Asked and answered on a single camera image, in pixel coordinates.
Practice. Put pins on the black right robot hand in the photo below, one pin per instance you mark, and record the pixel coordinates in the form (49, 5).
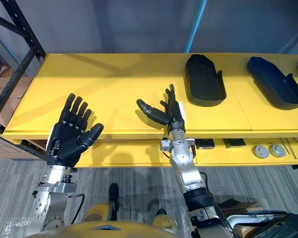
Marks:
(172, 114)

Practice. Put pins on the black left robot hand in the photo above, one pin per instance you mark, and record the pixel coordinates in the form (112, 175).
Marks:
(64, 141)

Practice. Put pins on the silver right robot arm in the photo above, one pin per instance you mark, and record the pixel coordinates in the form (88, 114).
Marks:
(188, 173)

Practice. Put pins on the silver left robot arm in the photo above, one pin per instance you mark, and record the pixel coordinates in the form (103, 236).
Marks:
(52, 196)

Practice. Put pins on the yellow shelf board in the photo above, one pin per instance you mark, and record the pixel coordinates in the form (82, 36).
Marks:
(139, 153)
(139, 91)

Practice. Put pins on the yellow lower shelf board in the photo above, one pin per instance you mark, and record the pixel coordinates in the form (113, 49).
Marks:
(139, 153)

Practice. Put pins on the black rectangular box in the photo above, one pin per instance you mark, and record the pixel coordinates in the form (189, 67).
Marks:
(205, 143)
(234, 143)

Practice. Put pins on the black plastic housing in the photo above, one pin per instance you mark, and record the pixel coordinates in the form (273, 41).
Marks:
(203, 80)
(275, 83)

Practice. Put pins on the brown cardboard box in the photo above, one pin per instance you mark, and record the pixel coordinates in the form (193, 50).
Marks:
(7, 119)

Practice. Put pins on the blue vertical pole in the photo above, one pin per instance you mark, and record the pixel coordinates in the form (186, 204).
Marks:
(195, 24)

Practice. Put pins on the grey round disc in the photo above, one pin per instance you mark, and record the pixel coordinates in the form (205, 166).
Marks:
(260, 151)
(277, 150)

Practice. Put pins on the robot torso and legs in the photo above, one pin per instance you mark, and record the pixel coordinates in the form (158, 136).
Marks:
(119, 223)

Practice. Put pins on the metal tweezers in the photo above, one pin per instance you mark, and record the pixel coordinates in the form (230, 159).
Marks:
(289, 147)

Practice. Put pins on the cardboard box with parts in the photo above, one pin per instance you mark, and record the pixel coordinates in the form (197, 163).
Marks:
(258, 220)

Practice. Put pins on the black metal shelf frame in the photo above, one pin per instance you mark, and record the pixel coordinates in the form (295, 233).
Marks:
(15, 62)

